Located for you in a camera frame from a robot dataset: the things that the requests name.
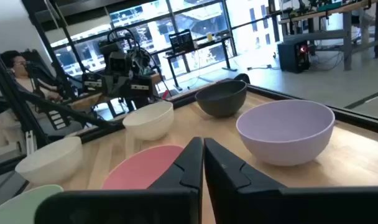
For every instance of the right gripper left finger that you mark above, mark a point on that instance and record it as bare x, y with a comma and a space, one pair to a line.
164, 205

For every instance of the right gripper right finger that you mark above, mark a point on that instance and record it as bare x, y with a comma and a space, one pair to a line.
270, 205

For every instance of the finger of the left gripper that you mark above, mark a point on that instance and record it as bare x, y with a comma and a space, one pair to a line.
120, 86
109, 85

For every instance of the lavender plastic bowl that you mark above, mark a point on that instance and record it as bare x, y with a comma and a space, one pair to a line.
285, 133

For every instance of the dark gray plastic bowl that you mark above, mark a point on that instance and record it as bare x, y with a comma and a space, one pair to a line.
221, 102

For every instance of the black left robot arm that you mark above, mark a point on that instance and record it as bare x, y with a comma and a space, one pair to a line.
139, 62

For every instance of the white plastic bowl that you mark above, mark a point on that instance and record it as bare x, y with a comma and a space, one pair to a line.
148, 124
49, 165

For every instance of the pink plastic bowl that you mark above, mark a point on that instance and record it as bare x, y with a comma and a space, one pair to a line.
139, 171

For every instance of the black computer monitor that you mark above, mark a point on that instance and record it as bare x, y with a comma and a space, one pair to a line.
182, 41

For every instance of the black office chair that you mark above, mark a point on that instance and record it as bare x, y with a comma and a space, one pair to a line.
39, 67

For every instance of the black standing desk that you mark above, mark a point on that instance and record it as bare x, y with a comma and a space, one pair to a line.
204, 45

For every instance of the yellow cup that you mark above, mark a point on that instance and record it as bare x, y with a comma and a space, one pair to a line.
209, 37

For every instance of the person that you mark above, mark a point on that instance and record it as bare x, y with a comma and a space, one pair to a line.
18, 67

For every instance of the green plastic bowl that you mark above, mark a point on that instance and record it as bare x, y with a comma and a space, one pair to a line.
15, 208

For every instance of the black computer tower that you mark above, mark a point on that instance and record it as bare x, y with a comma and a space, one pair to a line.
291, 57

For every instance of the wooden workbench with gray legs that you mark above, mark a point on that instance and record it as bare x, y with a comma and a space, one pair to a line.
347, 37

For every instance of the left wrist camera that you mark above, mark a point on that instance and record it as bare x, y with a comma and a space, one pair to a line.
118, 63

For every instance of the black window frame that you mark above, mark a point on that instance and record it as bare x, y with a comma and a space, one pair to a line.
170, 12

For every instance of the white frame bracket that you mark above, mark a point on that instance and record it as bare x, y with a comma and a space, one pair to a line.
30, 143

